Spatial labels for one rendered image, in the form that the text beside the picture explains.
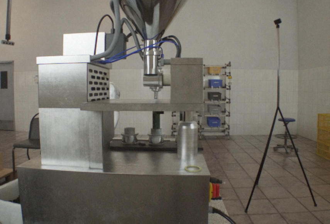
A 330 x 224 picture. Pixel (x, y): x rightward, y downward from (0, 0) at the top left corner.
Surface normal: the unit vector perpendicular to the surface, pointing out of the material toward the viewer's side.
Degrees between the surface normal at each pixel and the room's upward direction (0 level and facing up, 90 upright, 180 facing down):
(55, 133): 90
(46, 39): 90
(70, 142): 90
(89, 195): 90
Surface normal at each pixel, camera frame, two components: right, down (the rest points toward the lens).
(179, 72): -0.05, 0.05
